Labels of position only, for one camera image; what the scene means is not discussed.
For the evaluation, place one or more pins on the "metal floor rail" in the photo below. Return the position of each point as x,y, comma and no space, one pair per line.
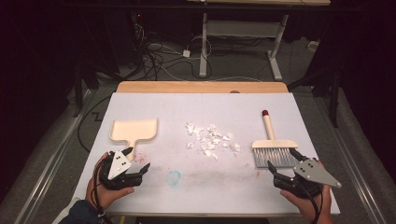
351,168
53,155

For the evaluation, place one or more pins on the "person's left hand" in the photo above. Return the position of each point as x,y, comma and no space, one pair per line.
99,194

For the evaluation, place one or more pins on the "white power adapter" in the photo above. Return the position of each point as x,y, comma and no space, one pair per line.
186,53

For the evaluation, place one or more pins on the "small white box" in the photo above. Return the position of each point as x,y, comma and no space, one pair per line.
313,45

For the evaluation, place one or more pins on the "white table cover sheet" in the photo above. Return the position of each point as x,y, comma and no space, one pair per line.
199,112

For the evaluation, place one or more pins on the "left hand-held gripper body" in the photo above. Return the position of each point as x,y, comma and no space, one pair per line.
120,166

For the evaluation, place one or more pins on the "black stand leg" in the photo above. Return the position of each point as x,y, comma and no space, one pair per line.
334,99
77,93

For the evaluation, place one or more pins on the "cream brush with red cap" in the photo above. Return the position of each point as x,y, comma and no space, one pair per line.
274,144

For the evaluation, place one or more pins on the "wooden table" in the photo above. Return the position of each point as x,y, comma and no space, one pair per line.
199,87

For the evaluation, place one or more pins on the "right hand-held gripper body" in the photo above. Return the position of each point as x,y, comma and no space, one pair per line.
314,174

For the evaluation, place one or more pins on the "person's right hand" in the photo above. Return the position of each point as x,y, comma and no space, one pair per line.
306,208

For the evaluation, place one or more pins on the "white metal desk frame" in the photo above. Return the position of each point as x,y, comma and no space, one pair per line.
204,46

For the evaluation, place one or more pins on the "pile of white paper scraps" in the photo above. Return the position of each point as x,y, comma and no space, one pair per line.
211,140

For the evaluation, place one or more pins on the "dark blue left sleeve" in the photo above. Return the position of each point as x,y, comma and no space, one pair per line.
79,214

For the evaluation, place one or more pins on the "cream plastic dustpan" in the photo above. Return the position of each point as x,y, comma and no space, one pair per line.
134,130

